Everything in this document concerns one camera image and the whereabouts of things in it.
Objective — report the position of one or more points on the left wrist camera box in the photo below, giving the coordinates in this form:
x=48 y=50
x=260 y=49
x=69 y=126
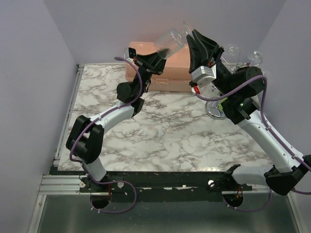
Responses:
x=129 y=53

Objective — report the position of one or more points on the small clear glass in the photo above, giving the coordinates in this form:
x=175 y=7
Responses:
x=172 y=41

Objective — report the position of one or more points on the tall clear wine glass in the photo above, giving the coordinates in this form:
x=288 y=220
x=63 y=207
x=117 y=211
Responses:
x=231 y=53

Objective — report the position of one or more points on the green plastic goblet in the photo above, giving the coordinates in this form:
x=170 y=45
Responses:
x=220 y=104

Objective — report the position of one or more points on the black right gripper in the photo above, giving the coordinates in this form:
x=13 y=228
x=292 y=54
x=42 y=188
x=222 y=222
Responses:
x=206 y=51

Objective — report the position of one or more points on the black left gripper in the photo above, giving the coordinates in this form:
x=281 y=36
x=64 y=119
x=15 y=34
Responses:
x=151 y=63

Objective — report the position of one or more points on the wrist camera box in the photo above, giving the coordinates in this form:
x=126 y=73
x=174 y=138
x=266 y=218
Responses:
x=201 y=77
x=129 y=53

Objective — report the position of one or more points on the pink plastic storage box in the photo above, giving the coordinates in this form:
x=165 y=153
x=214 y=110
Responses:
x=175 y=77

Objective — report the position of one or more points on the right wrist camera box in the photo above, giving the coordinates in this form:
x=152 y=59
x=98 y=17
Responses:
x=201 y=77

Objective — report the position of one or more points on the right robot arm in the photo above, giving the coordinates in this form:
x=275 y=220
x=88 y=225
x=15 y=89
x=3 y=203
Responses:
x=242 y=95

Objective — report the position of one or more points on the chrome wire wine glass rack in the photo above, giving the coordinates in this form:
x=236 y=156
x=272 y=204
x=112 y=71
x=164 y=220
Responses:
x=211 y=107

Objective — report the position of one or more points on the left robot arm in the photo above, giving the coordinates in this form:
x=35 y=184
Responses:
x=86 y=137

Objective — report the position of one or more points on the clear stemmed wine glass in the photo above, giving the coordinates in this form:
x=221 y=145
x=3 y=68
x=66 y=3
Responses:
x=255 y=58

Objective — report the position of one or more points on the aluminium table frame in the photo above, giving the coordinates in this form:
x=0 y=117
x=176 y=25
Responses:
x=51 y=184

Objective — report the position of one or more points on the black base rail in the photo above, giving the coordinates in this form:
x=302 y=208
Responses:
x=162 y=186

